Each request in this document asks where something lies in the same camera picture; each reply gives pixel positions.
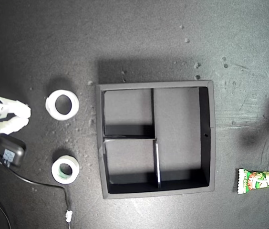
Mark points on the large white tape roll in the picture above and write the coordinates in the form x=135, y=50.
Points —
x=51, y=105

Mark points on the green printed snack bar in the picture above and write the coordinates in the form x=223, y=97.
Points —
x=263, y=180

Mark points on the black tray with wells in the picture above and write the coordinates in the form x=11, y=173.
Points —
x=177, y=119

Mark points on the white tape roll green core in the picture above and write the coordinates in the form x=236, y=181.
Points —
x=55, y=171

